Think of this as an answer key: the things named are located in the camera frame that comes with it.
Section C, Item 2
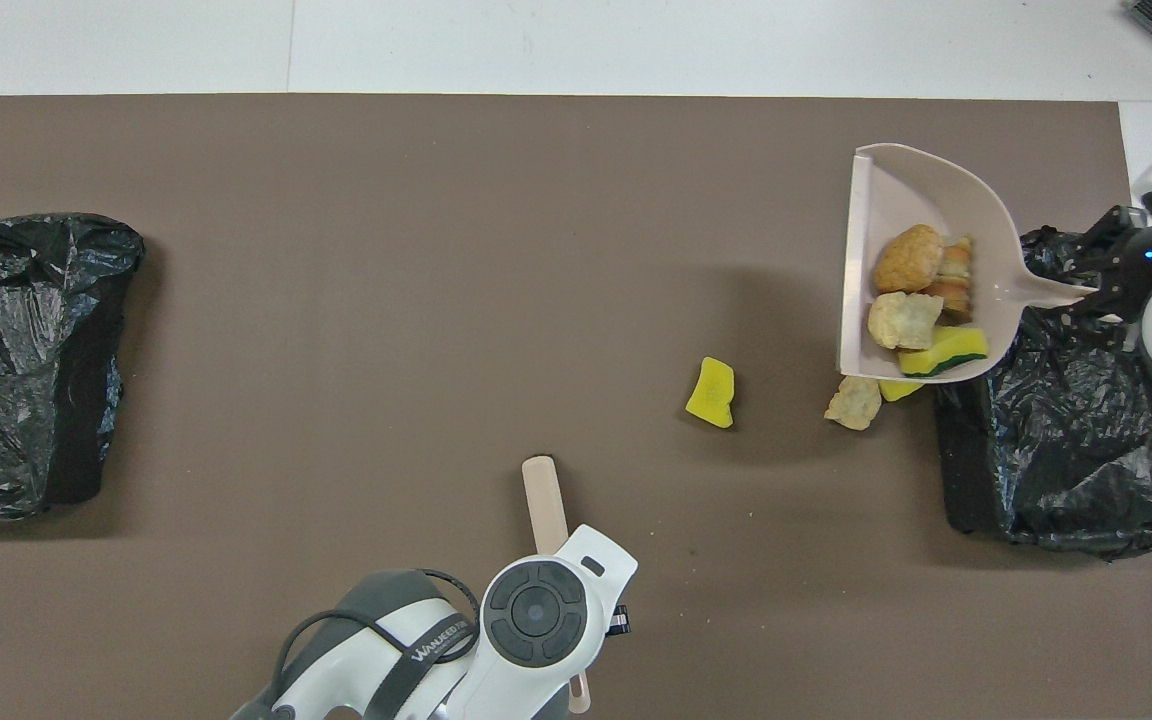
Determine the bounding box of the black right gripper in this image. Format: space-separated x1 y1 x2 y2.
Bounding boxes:
1066 205 1152 323

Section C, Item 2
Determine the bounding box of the striped orange croissant toy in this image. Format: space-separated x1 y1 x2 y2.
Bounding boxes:
921 235 977 327
867 291 945 352

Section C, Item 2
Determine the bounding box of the yellow and green sponge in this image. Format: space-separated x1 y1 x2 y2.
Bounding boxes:
898 326 991 380

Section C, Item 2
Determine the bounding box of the brown bread toy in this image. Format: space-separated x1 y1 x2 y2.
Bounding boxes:
873 224 945 295

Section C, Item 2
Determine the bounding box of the beige plastic dustpan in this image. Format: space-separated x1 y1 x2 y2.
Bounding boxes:
839 143 1102 385

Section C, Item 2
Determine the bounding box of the beige pastry toy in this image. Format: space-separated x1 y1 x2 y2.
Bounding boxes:
824 375 883 431

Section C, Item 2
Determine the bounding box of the curved yellow sponge piece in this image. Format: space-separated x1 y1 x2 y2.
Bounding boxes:
686 357 736 429

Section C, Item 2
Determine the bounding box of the beige hand brush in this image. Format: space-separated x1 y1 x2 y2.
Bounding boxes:
521 455 592 715

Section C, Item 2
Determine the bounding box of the brown table mat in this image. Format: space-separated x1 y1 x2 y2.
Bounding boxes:
0 95 1152 720

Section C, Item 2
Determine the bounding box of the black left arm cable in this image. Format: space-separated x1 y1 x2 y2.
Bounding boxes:
271 568 482 720

